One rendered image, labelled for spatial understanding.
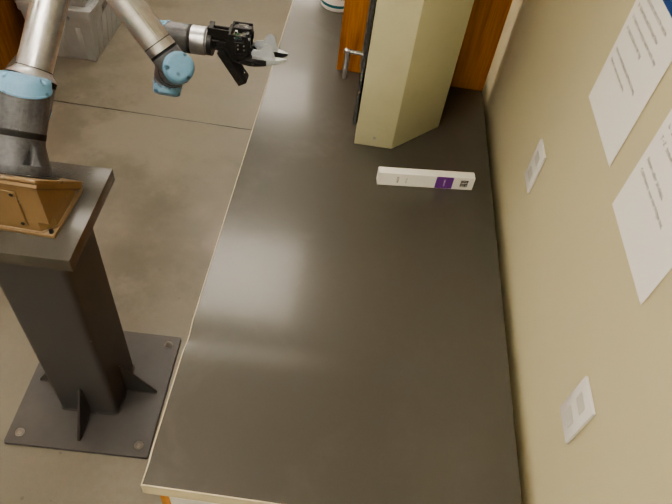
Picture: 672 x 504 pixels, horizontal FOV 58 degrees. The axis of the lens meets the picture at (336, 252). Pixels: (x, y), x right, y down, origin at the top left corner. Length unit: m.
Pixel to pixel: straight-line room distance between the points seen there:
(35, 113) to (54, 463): 1.22
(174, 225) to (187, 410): 1.67
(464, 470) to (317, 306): 0.47
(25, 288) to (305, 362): 0.82
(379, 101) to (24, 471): 1.63
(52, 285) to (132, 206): 1.27
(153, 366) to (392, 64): 1.41
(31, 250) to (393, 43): 1.00
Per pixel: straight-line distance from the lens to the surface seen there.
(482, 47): 2.06
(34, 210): 1.53
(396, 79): 1.67
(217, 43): 1.75
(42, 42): 1.72
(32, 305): 1.85
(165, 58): 1.61
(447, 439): 1.28
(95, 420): 2.34
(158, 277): 2.66
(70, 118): 3.51
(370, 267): 1.48
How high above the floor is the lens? 2.07
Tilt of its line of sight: 49 degrees down
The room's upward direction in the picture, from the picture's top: 9 degrees clockwise
